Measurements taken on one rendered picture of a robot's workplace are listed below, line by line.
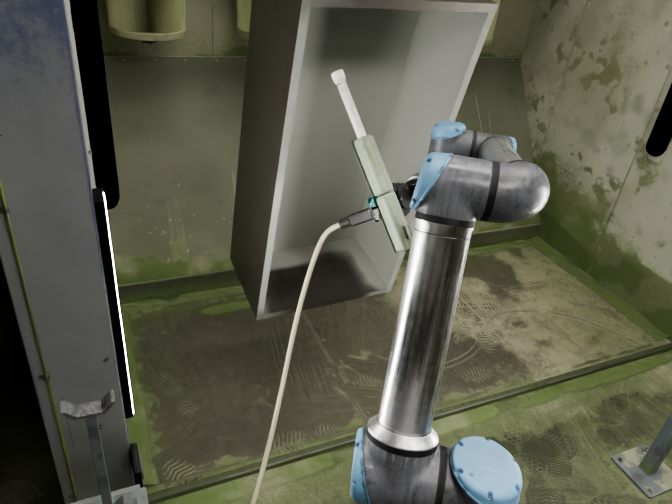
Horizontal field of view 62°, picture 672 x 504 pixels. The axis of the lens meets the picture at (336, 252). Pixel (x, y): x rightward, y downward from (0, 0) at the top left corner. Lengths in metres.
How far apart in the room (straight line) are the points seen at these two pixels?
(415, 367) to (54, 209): 0.76
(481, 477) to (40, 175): 1.01
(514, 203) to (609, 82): 2.53
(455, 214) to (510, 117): 2.88
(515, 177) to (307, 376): 1.67
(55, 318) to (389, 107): 1.41
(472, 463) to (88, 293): 0.87
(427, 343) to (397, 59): 1.26
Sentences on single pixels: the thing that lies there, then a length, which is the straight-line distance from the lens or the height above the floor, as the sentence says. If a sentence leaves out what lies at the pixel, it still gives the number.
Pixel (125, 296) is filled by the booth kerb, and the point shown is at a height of 0.10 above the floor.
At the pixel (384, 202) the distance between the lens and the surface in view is 1.41.
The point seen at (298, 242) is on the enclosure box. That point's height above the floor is 0.56.
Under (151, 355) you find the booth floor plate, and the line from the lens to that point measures 2.65.
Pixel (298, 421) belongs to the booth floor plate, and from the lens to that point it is 2.35.
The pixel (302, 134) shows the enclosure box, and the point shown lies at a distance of 2.08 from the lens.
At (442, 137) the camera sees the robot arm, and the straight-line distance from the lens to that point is 1.61.
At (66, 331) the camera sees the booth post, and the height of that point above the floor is 0.97.
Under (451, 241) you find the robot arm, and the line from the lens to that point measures 1.06.
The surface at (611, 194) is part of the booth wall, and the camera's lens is 3.54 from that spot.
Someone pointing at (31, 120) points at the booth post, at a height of 1.45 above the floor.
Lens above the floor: 1.82
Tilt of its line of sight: 32 degrees down
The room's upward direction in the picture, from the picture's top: 7 degrees clockwise
